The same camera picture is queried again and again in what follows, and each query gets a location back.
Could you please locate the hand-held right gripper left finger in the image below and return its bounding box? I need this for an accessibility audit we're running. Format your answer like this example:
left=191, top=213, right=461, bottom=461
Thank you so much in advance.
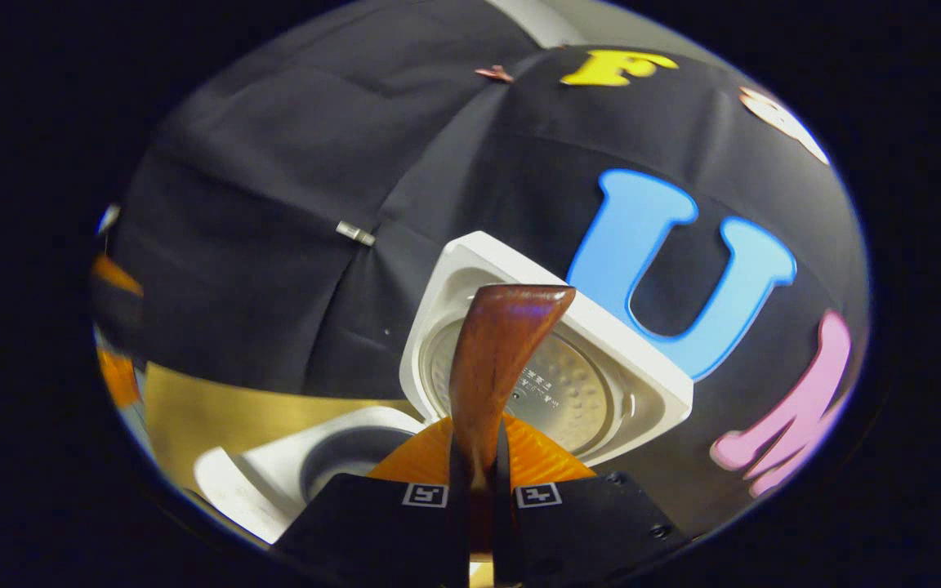
left=270, top=416, right=471, bottom=588

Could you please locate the white rice cooker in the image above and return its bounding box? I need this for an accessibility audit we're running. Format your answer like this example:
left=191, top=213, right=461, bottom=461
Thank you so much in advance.
left=193, top=230, right=694, bottom=546

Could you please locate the silver cloth clip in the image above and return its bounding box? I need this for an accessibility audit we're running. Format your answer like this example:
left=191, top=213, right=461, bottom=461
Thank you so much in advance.
left=335, top=220, right=377, bottom=247

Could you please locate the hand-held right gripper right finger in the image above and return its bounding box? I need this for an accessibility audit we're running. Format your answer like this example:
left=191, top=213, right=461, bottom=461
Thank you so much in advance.
left=493, top=412, right=693, bottom=588

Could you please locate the brown wooden spoon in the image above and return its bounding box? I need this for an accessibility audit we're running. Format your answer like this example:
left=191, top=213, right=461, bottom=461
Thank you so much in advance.
left=448, top=283, right=578, bottom=556

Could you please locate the black backdrop cloth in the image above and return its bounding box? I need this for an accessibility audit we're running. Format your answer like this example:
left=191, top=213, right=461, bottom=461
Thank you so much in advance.
left=93, top=0, right=872, bottom=540

